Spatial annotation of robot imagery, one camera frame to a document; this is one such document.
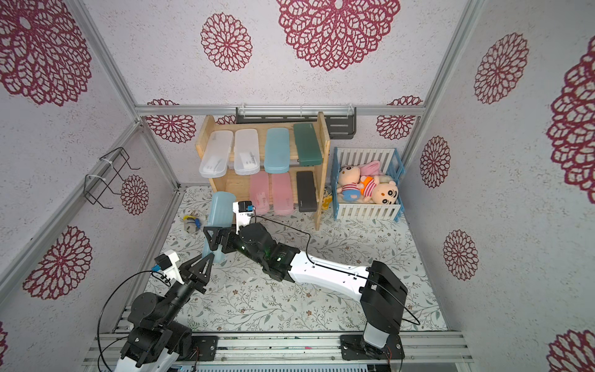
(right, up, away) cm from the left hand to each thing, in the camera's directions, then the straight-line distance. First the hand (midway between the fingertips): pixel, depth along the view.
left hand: (212, 255), depth 69 cm
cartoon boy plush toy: (+63, +20, +31) cm, 73 cm away
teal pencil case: (+4, +12, -5) cm, 14 cm away
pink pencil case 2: (+20, +16, +16) cm, 30 cm away
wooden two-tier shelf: (+3, +23, +23) cm, 33 cm away
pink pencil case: (+11, +20, +18) cm, 29 cm away
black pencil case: (+29, +20, +20) cm, 40 cm away
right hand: (+2, +9, +2) cm, 9 cm away
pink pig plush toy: (+49, +28, +35) cm, 66 cm away
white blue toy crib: (+72, +33, +44) cm, 90 cm away
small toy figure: (-20, +7, +31) cm, 38 cm away
